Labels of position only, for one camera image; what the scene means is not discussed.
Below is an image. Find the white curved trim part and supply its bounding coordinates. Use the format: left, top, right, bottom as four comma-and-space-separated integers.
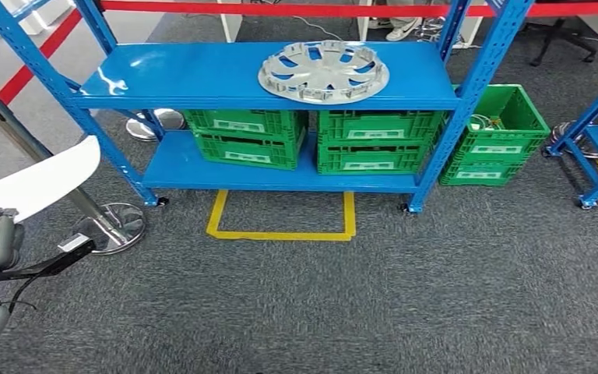
0, 135, 102, 224

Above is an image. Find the chrome stanchion with chrome base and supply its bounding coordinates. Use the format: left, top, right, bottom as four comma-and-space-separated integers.
0, 87, 147, 256

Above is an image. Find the white desk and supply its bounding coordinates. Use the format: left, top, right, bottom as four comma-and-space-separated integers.
217, 0, 378, 44

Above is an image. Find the long red barrier belt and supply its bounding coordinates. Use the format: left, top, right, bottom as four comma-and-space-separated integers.
97, 0, 598, 19

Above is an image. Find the grey wheel hubcap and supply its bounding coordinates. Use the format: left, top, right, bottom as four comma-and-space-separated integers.
257, 40, 390, 106

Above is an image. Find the open green plastic crate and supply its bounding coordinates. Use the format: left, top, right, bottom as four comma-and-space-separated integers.
452, 83, 552, 166

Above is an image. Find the black office chair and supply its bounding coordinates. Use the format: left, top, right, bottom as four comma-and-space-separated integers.
520, 18, 598, 67

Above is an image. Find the wire harness bundle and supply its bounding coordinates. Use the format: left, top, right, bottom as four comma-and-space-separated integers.
469, 114, 501, 132

